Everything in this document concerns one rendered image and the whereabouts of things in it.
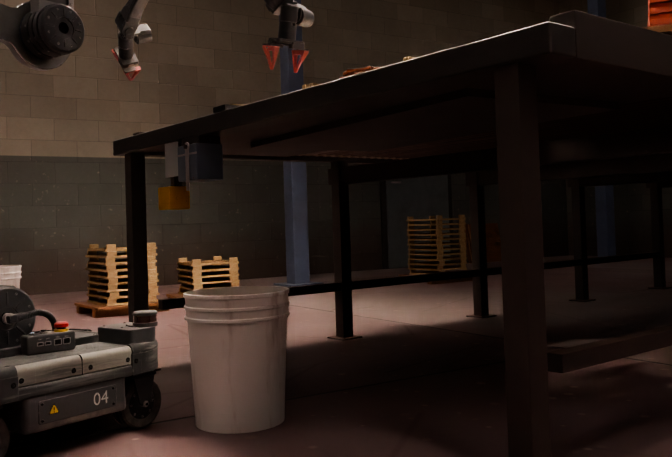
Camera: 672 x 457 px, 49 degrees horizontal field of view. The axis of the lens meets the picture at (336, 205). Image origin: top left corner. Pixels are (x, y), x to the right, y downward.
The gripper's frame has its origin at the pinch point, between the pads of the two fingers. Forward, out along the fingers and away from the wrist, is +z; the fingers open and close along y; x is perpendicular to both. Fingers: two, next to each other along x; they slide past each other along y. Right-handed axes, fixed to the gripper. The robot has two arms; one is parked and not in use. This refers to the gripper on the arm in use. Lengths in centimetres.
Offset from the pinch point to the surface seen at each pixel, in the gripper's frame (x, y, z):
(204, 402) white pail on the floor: -34, -42, 92
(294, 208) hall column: 326, 271, 114
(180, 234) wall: 445, 224, 161
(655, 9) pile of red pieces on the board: -84, 73, -29
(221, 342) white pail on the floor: -36, -40, 75
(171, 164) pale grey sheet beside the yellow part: 37, -17, 37
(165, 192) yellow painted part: 35, -20, 46
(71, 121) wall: 485, 124, 58
